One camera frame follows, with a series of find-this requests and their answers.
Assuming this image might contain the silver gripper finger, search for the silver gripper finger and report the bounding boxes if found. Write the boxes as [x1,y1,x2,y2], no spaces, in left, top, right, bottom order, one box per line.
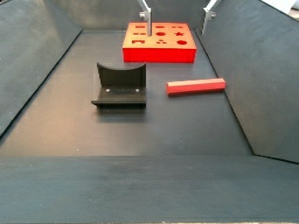
[137,0,153,37]
[201,0,221,34]

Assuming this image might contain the red hexagonal peg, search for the red hexagonal peg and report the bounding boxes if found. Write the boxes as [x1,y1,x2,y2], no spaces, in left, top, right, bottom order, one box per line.
[166,78,227,95]

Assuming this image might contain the red shape-sorter block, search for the red shape-sorter block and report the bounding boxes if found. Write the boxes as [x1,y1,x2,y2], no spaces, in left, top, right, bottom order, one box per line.
[122,22,198,64]

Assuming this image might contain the black curved holder stand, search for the black curved holder stand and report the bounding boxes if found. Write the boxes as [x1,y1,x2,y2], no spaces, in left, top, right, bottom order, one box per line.
[91,64,146,108]

